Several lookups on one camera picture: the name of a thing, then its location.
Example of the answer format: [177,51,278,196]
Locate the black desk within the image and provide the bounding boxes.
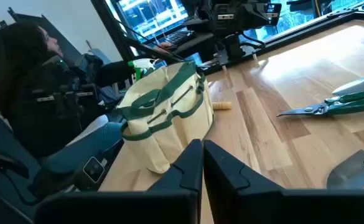
[171,30,217,60]

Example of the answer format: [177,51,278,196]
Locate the cream green canvas gardening bag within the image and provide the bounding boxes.
[116,60,215,174]

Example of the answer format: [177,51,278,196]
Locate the green-handled pruning shears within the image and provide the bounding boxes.
[276,88,364,118]

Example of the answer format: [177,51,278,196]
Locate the green white spray bottle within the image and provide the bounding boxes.
[127,58,159,82]

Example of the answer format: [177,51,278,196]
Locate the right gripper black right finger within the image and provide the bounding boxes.
[203,139,364,224]

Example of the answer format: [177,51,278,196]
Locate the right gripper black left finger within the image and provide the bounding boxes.
[34,139,203,224]

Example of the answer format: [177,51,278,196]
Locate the person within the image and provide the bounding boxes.
[0,21,174,189]

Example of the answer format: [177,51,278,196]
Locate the black aluminium table frame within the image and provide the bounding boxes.
[90,0,364,75]

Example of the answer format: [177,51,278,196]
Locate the black keyboard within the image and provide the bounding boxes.
[164,30,197,47]

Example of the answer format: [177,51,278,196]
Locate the narrow steel trowel wooden handle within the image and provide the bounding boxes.
[326,149,364,190]

